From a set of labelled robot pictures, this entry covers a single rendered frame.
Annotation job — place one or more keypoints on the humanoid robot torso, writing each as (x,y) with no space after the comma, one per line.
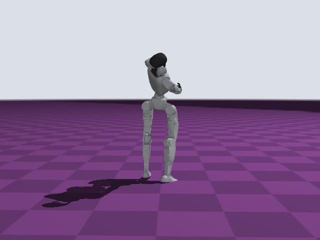
(159,100)

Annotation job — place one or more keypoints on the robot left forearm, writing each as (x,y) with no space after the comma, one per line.
(158,72)

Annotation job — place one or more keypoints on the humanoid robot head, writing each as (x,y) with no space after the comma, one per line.
(157,61)

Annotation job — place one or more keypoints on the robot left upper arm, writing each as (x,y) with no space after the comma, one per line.
(163,69)

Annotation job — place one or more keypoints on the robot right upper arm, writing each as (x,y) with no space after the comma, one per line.
(169,85)

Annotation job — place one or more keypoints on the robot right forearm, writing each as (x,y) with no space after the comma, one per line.
(178,90)

